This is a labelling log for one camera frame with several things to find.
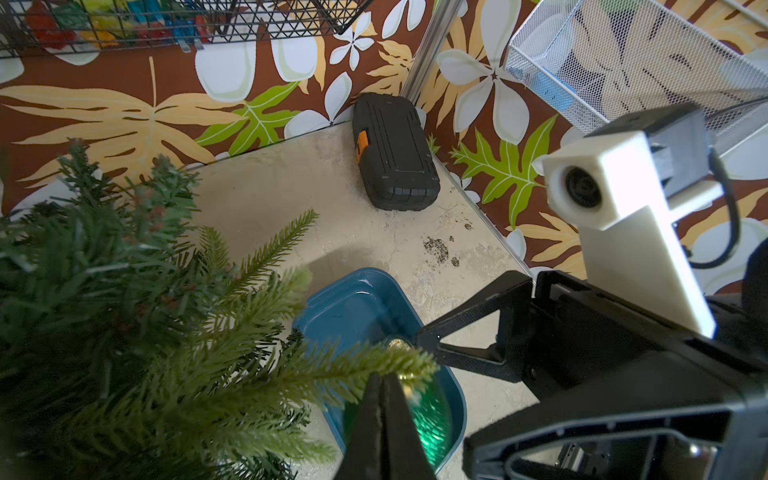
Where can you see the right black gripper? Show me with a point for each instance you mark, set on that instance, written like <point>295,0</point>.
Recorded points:
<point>620,394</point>

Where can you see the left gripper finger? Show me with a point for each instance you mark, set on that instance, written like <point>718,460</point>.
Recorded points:
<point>385,444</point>

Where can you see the green glitter ball ornament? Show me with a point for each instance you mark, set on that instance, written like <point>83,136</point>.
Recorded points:
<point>432,419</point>

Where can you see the small green christmas tree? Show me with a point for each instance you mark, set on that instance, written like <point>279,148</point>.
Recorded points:
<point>134,347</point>

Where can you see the gold ball ornament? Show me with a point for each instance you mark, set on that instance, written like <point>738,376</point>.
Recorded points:
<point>398,344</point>

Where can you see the teal plastic tray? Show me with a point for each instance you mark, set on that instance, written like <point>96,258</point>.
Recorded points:
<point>368,306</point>

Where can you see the black hard case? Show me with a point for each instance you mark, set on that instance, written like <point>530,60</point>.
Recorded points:
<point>393,156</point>

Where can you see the blue object in basket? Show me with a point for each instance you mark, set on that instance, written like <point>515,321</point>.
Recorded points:
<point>548,90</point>

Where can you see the white mesh basket right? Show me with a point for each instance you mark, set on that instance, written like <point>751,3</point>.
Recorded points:
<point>618,57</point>

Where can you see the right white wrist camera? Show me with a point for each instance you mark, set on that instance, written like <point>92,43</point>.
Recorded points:
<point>623,187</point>

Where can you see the black wire basket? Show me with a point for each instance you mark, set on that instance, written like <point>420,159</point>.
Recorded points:
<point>32,28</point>

